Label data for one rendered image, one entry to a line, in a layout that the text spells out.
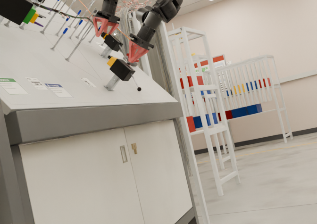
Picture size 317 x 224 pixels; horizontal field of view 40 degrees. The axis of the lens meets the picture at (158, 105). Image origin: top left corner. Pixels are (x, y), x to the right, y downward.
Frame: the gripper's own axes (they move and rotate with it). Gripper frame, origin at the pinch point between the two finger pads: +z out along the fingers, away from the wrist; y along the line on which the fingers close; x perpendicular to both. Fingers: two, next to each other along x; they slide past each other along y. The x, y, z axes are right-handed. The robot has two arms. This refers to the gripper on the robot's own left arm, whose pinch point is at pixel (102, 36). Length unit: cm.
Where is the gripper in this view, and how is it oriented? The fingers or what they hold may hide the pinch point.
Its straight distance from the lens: 180.0
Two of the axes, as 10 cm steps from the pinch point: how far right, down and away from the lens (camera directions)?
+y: -4.7, -0.8, -8.8
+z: -2.5, 9.7, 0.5
